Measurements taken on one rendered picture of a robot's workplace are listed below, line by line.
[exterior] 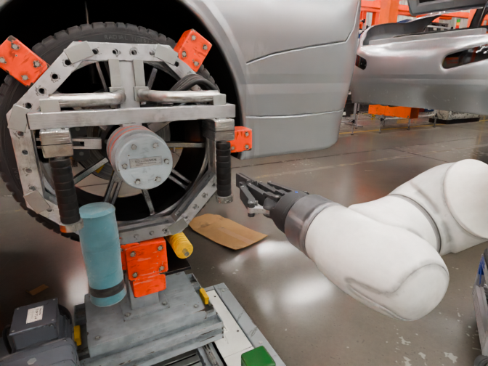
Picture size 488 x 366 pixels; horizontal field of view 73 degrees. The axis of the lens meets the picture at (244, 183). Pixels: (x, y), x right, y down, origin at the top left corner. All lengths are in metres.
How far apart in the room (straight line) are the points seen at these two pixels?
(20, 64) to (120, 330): 0.86
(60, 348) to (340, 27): 1.37
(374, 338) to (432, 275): 1.22
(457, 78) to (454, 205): 2.48
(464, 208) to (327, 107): 1.01
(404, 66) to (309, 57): 1.84
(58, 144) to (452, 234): 0.65
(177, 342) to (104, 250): 0.55
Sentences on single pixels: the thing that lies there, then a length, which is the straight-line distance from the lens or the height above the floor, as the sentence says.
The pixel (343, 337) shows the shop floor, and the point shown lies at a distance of 1.58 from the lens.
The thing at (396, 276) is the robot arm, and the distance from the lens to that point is 0.38.
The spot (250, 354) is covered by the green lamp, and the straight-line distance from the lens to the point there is 0.54.
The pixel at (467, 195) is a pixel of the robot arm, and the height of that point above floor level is 0.91.
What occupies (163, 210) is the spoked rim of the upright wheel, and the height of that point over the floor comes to 0.63.
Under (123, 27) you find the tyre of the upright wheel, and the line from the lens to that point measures 1.01.
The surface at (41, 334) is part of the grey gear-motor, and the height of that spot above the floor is 0.40.
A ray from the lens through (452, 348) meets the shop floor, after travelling 1.70.
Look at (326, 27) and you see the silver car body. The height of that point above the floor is 1.21.
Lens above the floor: 1.05
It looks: 18 degrees down
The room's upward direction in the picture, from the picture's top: straight up
